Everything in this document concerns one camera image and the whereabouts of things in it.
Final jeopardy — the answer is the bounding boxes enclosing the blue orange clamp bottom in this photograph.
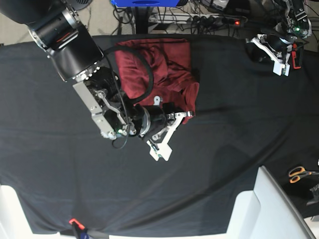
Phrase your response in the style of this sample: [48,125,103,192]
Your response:
[69,218,91,239]

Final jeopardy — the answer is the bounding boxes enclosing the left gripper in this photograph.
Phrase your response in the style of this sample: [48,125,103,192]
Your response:
[245,33,294,65]

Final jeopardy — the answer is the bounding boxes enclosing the crumpled black plastic piece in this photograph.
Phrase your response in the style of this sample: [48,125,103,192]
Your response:
[306,184,319,206]

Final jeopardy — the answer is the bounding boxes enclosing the black table cloth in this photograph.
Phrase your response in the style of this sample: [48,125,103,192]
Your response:
[0,36,319,237]

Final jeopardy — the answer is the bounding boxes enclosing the red long-sleeve T-shirt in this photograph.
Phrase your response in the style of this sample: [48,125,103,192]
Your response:
[115,38,199,112]

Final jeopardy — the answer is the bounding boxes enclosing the blue plastic box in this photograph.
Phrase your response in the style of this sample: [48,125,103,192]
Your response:
[110,0,179,7]

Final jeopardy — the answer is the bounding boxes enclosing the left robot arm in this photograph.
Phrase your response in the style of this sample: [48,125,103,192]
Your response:
[246,0,312,69]

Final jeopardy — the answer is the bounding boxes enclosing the white power strip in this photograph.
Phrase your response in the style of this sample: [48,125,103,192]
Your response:
[191,13,247,27]

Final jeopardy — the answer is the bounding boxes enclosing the white foam block right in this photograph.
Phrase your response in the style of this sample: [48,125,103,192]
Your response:
[226,166,315,239]

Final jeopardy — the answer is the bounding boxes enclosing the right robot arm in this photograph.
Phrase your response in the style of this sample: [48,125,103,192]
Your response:
[0,0,193,150]

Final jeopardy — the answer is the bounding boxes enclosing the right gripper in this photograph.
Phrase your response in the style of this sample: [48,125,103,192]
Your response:
[138,96,194,143]

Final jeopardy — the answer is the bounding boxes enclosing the black orange clamp right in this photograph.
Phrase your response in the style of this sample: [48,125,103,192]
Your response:
[292,43,304,69]

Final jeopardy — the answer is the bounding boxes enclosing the yellow-handled scissors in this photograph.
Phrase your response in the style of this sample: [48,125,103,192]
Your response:
[288,166,319,184]

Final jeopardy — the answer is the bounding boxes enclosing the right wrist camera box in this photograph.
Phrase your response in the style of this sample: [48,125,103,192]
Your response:
[147,140,172,161]

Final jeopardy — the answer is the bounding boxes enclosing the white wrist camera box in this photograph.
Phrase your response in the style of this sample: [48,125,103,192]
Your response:
[273,62,290,76]

